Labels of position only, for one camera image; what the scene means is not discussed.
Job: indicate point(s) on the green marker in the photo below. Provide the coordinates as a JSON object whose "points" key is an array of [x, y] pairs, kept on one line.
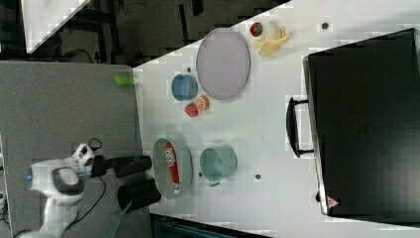
{"points": [[124, 80]]}

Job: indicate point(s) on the red strawberry toy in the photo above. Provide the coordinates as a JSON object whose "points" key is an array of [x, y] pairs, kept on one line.
{"points": [[191, 110]]}

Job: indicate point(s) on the round grey plate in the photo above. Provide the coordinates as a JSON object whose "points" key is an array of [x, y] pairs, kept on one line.
{"points": [[223, 64]]}

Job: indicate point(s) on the red ketchup bottle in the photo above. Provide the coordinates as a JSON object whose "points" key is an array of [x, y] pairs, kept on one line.
{"points": [[170, 157]]}

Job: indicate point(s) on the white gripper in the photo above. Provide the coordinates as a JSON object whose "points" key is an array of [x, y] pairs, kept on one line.
{"points": [[83, 158]]}

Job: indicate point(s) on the green mug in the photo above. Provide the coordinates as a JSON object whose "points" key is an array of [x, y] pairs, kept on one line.
{"points": [[218, 163]]}

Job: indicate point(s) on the orange slice toy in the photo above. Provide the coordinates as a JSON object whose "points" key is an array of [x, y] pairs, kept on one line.
{"points": [[202, 103]]}

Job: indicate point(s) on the yellow banana toy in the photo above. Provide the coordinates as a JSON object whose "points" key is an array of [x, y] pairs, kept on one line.
{"points": [[268, 47]]}

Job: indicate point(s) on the blue cup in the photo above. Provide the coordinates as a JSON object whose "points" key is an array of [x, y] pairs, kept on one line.
{"points": [[184, 87]]}

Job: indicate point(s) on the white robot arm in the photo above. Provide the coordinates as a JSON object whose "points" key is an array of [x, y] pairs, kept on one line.
{"points": [[62, 182]]}

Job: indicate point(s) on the white garlic toy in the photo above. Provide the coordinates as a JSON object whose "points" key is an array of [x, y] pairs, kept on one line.
{"points": [[273, 30]]}

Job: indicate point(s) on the black toaster oven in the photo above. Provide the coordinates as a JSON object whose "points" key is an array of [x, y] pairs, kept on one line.
{"points": [[363, 106]]}

